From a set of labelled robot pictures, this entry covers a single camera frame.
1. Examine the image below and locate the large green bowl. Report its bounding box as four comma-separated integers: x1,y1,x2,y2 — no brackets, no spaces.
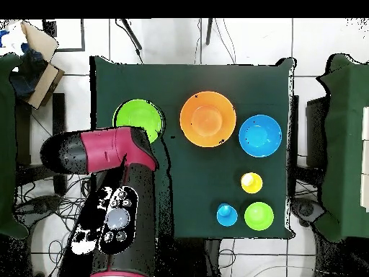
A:
112,98,166,144

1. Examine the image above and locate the dark green table cloth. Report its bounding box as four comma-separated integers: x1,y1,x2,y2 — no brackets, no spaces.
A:
89,55,296,240

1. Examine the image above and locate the large orange bowl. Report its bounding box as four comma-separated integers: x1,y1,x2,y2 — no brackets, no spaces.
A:
179,91,238,149

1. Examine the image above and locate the yellow cup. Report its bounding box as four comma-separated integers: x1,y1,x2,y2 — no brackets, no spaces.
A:
240,172,264,195

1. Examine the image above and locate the blue cup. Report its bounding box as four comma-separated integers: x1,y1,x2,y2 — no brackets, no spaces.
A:
216,202,239,227

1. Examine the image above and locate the large blue bowl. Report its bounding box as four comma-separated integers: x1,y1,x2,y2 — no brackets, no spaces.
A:
238,114,283,159

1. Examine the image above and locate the small green bowl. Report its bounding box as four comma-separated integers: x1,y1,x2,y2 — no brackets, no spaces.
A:
244,201,275,232

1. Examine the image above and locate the black tripod leg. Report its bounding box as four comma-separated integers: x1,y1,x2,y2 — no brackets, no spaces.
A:
115,18,144,52
205,18,214,46

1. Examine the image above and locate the cardboard box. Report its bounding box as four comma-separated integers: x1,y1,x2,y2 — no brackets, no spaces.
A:
0,19,66,110

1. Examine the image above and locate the green cloth side table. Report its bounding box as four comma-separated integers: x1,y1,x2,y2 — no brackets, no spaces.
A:
0,53,30,240
315,53,369,243

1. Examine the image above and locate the dark blue cloth bundle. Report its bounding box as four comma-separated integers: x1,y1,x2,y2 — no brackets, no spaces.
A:
9,43,48,97

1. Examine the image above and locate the white box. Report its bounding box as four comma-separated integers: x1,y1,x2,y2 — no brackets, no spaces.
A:
360,105,369,213

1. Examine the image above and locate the tangle of floor cables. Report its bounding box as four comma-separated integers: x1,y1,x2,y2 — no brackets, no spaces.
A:
15,172,93,277

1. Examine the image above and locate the black stool frame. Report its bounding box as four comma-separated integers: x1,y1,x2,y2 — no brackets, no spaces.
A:
15,92,68,197

